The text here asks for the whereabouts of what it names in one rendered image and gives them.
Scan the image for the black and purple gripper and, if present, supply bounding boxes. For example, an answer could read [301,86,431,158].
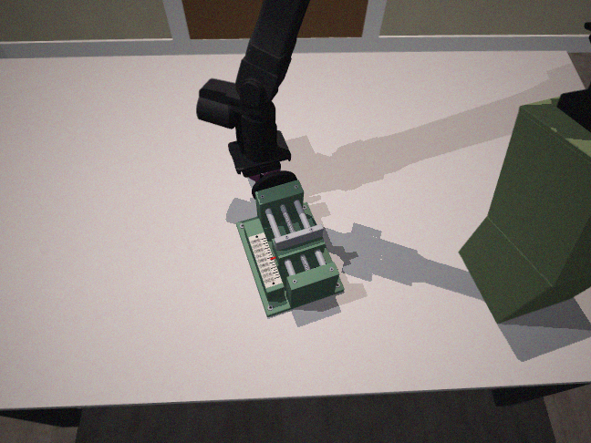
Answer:
[228,130,291,182]

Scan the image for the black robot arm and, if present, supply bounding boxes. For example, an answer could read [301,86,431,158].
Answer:
[196,0,591,154]

